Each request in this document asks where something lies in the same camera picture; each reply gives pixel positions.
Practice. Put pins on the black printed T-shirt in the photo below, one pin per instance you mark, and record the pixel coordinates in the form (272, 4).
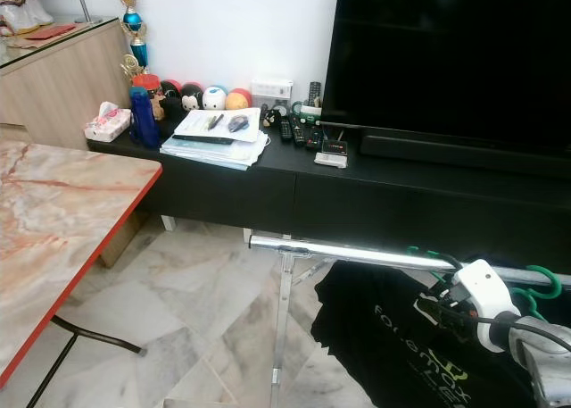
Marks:
(375, 337)

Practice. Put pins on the green plastic hanger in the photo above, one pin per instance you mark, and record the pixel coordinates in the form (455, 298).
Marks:
(558, 281)

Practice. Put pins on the silver metal clothes rack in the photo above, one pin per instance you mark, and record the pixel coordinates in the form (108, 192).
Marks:
(357, 253)

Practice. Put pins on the black TV console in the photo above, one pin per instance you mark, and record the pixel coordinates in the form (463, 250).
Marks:
(366, 198)

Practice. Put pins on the marble folding table red edge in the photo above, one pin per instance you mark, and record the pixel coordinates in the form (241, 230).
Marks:
(53, 247)

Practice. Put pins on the small white box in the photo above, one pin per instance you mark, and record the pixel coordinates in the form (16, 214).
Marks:
(332, 160)

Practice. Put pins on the black remote red buttons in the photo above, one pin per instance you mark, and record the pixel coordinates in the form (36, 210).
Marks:
(314, 139)

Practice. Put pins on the black remote control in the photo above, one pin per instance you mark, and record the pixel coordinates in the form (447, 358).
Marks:
(285, 128)
(299, 131)

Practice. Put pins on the green white mug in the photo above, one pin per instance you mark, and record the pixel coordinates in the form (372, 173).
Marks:
(308, 112)

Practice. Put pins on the black flat television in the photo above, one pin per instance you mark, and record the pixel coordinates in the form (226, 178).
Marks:
(446, 60)

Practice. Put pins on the upright black remote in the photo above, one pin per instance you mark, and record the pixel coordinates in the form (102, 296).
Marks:
(314, 92)

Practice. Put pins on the stack of white papers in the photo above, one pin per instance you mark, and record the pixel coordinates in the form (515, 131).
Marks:
(219, 152)

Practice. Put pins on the pink white tissue box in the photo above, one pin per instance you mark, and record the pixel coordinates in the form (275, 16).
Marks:
(109, 122)

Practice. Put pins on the long black remote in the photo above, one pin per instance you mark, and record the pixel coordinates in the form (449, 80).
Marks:
(203, 139)

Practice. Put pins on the orange red round plush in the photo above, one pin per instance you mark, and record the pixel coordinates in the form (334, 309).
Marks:
(238, 98)

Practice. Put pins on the black pen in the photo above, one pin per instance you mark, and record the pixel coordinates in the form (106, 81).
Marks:
(215, 121)

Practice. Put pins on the blue water bottle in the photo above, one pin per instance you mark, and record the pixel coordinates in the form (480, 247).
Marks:
(145, 120)

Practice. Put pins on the white blue round plush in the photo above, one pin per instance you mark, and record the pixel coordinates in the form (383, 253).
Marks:
(214, 97)

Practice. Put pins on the red packet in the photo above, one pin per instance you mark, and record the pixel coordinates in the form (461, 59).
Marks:
(53, 31)

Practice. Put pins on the black white mouse plush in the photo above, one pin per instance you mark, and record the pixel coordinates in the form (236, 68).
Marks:
(190, 97)

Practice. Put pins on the white ceramic figurine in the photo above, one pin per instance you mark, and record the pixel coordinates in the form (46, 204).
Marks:
(25, 2)

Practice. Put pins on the black round plush toy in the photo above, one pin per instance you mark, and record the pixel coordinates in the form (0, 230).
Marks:
(169, 90)

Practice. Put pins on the gold blue trophy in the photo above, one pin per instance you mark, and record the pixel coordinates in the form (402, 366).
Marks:
(134, 29)

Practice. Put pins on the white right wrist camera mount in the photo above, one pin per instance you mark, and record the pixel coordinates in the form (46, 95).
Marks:
(486, 301)

